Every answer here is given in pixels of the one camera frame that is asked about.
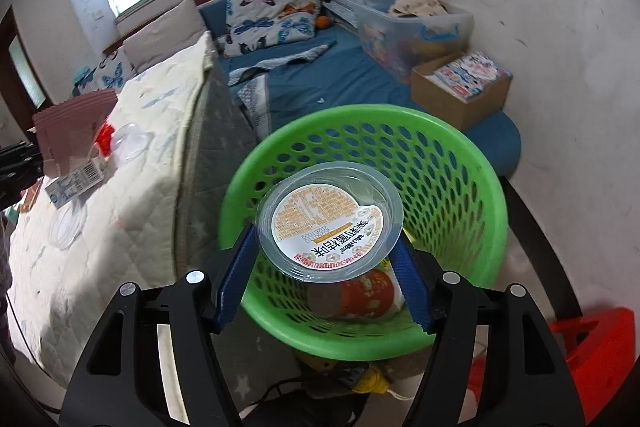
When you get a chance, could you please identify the beige cushion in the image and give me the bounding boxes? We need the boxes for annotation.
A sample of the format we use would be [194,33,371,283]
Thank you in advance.
[122,0,208,72]

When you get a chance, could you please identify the blue mattress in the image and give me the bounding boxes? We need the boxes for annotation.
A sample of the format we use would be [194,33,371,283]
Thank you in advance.
[197,0,522,178]

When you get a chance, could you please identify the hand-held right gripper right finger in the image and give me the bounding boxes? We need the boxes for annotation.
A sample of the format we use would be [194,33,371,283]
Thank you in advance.
[390,239,587,427]

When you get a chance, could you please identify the patterned grey cloth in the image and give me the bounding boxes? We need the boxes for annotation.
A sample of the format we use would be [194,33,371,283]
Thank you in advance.
[227,42,337,88]

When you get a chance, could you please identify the clear storage bin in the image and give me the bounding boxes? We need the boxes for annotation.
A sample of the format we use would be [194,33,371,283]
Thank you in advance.
[357,0,475,80]

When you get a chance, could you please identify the grey star blanket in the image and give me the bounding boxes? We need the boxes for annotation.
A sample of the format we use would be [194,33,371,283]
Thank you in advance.
[172,67,273,273]

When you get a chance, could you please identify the red printed plastic cup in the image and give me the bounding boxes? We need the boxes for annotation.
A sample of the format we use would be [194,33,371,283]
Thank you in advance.
[306,269,401,319]

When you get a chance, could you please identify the white carton box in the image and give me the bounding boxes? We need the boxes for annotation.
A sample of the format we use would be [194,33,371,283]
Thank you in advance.
[45,157,108,209]

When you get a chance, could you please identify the cardboard box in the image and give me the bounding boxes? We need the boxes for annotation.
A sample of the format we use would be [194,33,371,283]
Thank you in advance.
[410,52,513,132]

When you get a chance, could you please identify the spotted white cloth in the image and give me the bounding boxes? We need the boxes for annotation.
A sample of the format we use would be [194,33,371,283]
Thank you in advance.
[389,0,448,18]

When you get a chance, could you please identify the clear plastic bowl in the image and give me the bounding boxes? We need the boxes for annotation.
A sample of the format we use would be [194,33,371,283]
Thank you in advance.
[256,161,405,284]

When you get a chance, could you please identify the grey striped panel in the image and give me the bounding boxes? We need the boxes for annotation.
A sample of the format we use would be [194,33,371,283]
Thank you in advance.
[330,0,366,28]

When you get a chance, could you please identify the clear plastic lid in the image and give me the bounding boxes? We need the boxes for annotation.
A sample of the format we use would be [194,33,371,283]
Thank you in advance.
[107,122,153,162]
[49,206,83,250]

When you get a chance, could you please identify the green plastic basket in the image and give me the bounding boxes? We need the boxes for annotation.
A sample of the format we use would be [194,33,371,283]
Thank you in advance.
[217,104,510,360]

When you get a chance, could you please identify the white quilted blanket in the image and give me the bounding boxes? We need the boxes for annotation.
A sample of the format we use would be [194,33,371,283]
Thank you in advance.
[7,29,216,388]

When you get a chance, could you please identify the yellow object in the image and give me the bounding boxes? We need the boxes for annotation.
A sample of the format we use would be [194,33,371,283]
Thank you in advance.
[350,367,393,395]

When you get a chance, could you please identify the stack of printed packets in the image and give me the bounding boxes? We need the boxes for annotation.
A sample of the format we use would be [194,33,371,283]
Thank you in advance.
[430,52,511,100]

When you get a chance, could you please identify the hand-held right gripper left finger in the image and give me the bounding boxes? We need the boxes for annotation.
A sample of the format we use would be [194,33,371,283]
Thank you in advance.
[59,222,261,427]

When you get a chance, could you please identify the butterfly print pillow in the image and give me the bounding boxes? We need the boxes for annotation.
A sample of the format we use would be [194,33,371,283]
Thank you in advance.
[72,49,136,95]
[222,0,326,58]

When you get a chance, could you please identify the brown door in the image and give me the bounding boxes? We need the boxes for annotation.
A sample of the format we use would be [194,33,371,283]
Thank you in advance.
[0,4,51,128]

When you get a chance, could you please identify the pink snack packet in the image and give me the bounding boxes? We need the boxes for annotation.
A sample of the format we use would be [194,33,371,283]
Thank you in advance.
[32,88,118,175]

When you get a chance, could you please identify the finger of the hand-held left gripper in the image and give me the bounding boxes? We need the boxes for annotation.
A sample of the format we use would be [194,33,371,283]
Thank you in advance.
[0,164,45,188]
[0,146,43,166]

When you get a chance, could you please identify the red plastic stool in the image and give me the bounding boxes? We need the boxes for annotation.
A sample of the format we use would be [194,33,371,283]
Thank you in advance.
[467,307,636,425]

